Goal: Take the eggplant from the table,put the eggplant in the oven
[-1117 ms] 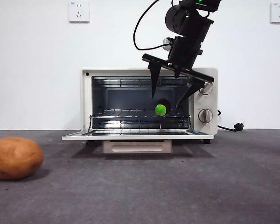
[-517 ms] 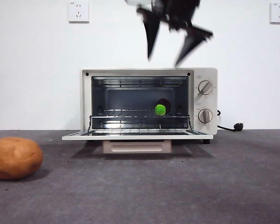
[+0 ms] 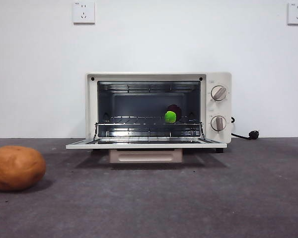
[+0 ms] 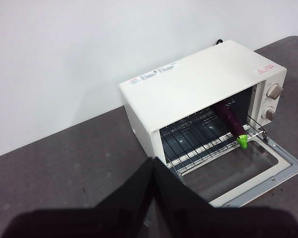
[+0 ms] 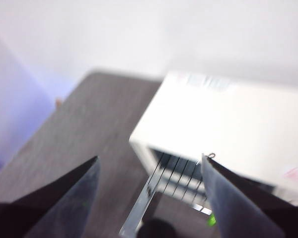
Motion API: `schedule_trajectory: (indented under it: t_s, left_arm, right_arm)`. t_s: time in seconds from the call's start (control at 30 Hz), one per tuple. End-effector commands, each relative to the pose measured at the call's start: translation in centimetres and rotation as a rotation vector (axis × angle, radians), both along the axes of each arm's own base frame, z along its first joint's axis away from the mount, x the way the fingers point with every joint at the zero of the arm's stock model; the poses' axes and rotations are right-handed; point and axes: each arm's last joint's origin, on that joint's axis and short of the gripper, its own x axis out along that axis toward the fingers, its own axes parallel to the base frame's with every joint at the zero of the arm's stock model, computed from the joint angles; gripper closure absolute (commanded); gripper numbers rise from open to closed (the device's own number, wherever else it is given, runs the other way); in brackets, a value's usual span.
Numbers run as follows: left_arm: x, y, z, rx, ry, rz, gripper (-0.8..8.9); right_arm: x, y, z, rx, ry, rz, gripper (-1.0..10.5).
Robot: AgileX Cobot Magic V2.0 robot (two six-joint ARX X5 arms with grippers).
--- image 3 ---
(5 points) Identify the purple eggplant green stem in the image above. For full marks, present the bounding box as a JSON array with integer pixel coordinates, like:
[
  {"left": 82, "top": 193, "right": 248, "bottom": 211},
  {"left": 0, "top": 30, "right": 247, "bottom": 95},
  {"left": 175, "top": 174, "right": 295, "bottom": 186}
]
[{"left": 164, "top": 104, "right": 182, "bottom": 124}]

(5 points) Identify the glass oven door beige handle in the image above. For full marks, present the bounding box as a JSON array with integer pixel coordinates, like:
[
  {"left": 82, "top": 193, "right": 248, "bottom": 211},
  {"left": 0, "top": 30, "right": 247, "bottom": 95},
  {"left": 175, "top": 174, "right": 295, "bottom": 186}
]
[{"left": 66, "top": 137, "right": 227, "bottom": 164}]

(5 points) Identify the beige oven knob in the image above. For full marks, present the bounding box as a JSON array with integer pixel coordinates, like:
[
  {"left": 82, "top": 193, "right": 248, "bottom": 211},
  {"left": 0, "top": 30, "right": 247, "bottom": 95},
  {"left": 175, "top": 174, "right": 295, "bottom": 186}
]
[
  {"left": 210, "top": 115, "right": 226, "bottom": 132},
  {"left": 210, "top": 85, "right": 227, "bottom": 102}
]

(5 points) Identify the white toaster oven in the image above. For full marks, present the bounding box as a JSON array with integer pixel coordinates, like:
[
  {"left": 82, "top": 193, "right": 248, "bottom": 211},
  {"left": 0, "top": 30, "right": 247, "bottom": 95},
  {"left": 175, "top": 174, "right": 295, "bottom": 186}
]
[{"left": 86, "top": 71, "right": 232, "bottom": 154}]

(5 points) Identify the brown potato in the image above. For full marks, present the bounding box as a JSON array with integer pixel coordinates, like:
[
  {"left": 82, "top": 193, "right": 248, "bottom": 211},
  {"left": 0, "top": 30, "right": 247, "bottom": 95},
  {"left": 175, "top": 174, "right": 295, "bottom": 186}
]
[{"left": 0, "top": 145, "right": 47, "bottom": 191}]

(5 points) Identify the metal wire oven rack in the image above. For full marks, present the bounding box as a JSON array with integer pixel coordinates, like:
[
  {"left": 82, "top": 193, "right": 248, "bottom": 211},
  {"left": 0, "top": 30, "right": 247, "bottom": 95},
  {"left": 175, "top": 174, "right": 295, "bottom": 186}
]
[{"left": 95, "top": 115, "right": 205, "bottom": 139}]

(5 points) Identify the black power cable with plug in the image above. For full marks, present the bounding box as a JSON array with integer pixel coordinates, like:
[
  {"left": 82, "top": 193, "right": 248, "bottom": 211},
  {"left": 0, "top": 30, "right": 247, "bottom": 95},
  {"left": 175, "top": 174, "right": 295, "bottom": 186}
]
[{"left": 229, "top": 116, "right": 260, "bottom": 141}]

